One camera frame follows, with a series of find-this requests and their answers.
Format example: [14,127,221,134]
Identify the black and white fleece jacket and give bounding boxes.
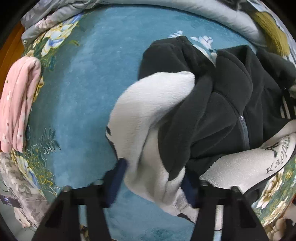
[106,36,295,222]

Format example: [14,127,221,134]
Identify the white grey leaf pillow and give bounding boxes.
[1,152,50,228]

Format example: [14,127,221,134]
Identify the pink folded garment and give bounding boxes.
[1,56,42,153]

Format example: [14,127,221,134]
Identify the teal floral blanket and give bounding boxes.
[11,4,295,240]

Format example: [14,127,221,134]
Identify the orange wooden headboard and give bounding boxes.
[1,21,25,93]

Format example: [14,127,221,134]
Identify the olive green knitted garment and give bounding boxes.
[249,11,290,57]

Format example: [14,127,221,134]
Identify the grey blue daisy duvet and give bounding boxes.
[21,0,290,47]

